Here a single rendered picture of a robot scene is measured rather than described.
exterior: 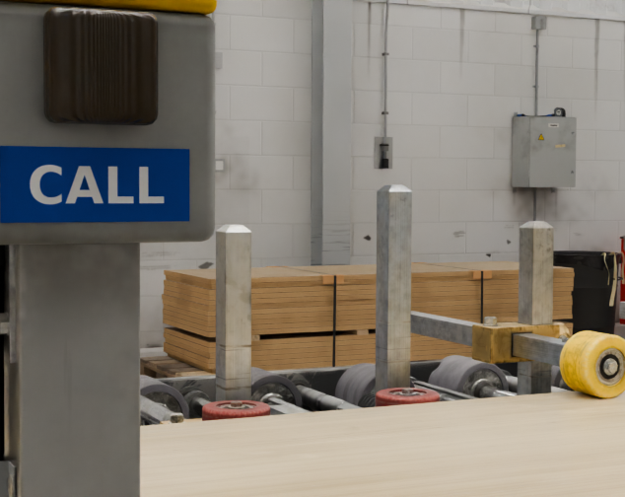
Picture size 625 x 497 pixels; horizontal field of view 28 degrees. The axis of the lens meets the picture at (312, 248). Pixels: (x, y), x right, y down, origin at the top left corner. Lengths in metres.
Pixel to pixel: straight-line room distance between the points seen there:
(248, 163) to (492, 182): 1.89
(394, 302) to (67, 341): 1.30
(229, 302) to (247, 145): 6.57
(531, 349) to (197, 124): 1.38
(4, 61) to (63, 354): 0.08
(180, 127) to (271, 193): 7.81
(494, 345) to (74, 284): 1.39
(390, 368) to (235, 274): 0.26
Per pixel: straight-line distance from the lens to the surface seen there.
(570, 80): 9.39
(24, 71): 0.33
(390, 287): 1.64
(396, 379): 1.66
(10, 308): 0.36
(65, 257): 0.35
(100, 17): 0.33
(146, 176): 0.34
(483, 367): 2.21
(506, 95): 9.06
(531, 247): 1.76
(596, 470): 1.20
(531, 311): 1.76
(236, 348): 1.56
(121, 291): 0.36
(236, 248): 1.54
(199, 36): 0.35
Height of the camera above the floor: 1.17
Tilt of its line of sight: 3 degrees down
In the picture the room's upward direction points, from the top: straight up
